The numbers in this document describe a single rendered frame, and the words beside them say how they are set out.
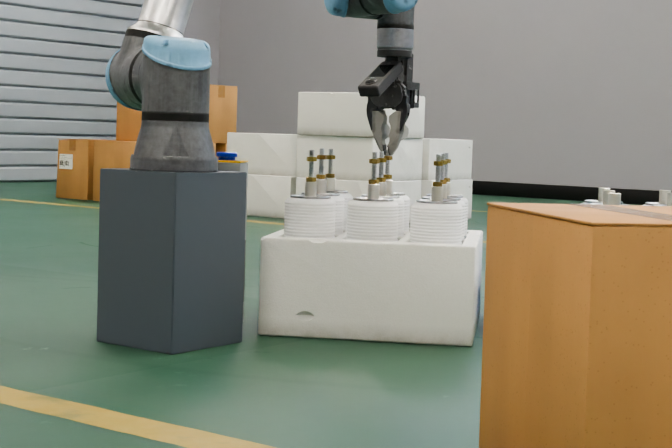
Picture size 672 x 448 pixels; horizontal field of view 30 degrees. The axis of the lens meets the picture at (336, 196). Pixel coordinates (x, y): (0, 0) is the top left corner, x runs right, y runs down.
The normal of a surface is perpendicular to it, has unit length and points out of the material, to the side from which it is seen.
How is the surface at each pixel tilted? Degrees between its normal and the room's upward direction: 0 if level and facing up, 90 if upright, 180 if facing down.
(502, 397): 90
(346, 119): 90
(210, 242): 90
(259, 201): 90
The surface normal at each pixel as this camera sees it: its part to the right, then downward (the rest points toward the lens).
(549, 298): -0.98, -0.02
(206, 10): 0.80, 0.06
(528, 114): -0.59, 0.02
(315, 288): -0.15, 0.04
